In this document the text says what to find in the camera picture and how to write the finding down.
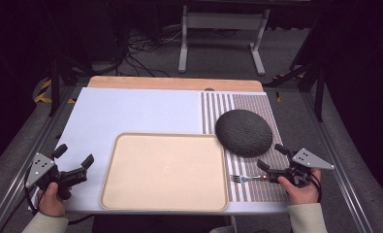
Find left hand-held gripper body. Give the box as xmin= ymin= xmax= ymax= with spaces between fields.
xmin=25 ymin=152 xmax=89 ymax=201

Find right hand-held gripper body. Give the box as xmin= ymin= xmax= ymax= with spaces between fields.
xmin=266 ymin=148 xmax=335 ymax=189

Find silver fork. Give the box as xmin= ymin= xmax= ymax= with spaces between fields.
xmin=230 ymin=174 xmax=269 ymax=184

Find person's right hand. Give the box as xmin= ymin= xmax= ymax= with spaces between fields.
xmin=277 ymin=169 xmax=323 ymax=206

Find person's left hand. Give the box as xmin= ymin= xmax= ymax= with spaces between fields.
xmin=37 ymin=181 xmax=73 ymax=218

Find striped woven placemat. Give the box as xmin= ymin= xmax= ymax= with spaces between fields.
xmin=200 ymin=91 xmax=291 ymax=204

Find dark grey round plate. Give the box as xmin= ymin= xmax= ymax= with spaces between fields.
xmin=214 ymin=109 xmax=274 ymax=159

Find yellow black floor tape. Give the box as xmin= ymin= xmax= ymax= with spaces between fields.
xmin=33 ymin=78 xmax=78 ymax=105

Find white table mat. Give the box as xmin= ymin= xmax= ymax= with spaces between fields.
xmin=28 ymin=86 xmax=292 ymax=216

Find black tripod stand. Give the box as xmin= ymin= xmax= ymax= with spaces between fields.
xmin=265 ymin=18 xmax=326 ymax=123
xmin=47 ymin=54 xmax=93 ymax=118

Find beige rectangular tray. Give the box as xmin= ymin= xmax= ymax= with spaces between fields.
xmin=99 ymin=132 xmax=230 ymax=214

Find wooden table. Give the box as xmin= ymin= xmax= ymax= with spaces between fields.
xmin=86 ymin=75 xmax=265 ymax=93

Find white metal stand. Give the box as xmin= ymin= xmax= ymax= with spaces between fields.
xmin=177 ymin=4 xmax=271 ymax=77

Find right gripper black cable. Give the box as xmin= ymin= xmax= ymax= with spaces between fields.
xmin=308 ymin=172 xmax=324 ymax=204

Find aluminium floor rail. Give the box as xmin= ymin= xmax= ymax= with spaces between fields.
xmin=0 ymin=84 xmax=79 ymax=233
xmin=300 ymin=91 xmax=376 ymax=233

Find black floor cables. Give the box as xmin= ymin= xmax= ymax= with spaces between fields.
xmin=114 ymin=27 xmax=183 ymax=79

